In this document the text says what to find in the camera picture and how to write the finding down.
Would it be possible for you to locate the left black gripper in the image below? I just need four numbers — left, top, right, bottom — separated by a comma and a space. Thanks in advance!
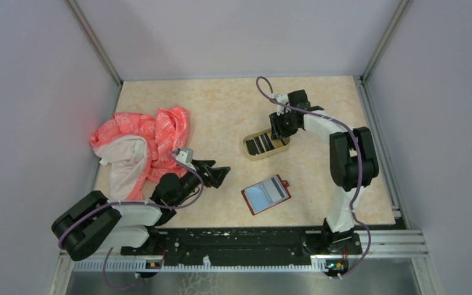
173, 159, 230, 206

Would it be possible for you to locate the gold credit card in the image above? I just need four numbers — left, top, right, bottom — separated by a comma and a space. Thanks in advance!
272, 138, 289, 149

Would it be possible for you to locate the black credit card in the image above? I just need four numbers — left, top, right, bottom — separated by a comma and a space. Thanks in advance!
245, 139, 260, 156
260, 133, 275, 152

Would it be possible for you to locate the beige oval tray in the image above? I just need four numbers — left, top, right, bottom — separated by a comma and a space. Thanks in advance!
242, 128, 290, 160

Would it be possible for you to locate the red card holder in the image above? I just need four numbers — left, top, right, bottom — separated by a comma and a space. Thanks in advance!
241, 175, 291, 216

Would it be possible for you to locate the white striped credit card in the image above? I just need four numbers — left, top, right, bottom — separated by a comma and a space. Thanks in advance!
262, 176, 290, 203

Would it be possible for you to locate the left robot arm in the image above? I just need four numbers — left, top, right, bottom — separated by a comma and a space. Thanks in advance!
51, 160, 230, 261

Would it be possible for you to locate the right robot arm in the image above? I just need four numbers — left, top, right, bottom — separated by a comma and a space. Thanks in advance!
268, 90, 379, 253

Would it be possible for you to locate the pink white cloth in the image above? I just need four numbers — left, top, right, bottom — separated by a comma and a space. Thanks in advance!
89, 106, 191, 201

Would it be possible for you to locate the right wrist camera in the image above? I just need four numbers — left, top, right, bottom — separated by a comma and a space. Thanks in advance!
272, 93, 289, 114

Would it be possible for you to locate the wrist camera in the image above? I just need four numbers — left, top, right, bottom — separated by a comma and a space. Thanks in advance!
272, 93, 289, 114
175, 147, 194, 165

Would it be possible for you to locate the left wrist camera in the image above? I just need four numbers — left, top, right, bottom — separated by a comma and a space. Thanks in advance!
175, 147, 194, 165

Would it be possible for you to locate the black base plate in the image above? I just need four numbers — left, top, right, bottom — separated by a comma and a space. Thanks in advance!
120, 226, 363, 267

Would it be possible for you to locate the aluminium frame rail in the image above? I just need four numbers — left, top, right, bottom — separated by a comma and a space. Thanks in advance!
73, 227, 428, 275

